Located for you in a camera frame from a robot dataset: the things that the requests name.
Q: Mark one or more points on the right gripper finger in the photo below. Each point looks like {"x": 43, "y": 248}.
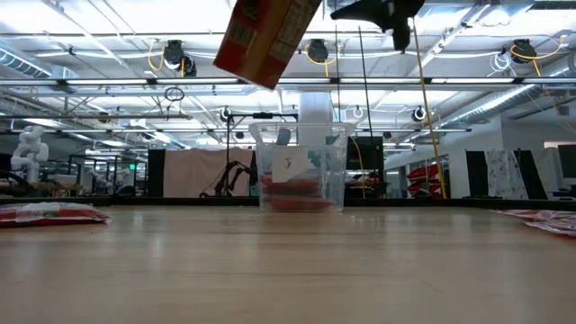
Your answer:
{"x": 373, "y": 11}

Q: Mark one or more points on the black background robot arm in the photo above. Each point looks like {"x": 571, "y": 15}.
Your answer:
{"x": 229, "y": 173}

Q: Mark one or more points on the black monitor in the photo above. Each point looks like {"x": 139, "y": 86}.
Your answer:
{"x": 366, "y": 153}

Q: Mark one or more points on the red storage rack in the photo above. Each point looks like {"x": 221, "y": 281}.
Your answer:
{"x": 423, "y": 177}

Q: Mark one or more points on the black partition panel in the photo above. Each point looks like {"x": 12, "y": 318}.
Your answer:
{"x": 475, "y": 175}
{"x": 155, "y": 173}
{"x": 530, "y": 175}

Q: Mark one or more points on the white patterned cloth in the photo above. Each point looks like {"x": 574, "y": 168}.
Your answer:
{"x": 499, "y": 173}

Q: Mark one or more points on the clear plastic bin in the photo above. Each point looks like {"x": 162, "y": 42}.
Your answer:
{"x": 265, "y": 153}

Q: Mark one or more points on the dark computer monitor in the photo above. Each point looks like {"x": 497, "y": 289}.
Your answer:
{"x": 568, "y": 161}

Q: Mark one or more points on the beige curtain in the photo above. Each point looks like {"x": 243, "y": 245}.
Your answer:
{"x": 189, "y": 175}

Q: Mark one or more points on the silver ventilation duct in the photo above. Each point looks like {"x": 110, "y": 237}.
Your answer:
{"x": 27, "y": 67}
{"x": 495, "y": 103}

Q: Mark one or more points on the black aluminium table frame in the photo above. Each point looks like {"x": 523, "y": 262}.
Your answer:
{"x": 135, "y": 201}

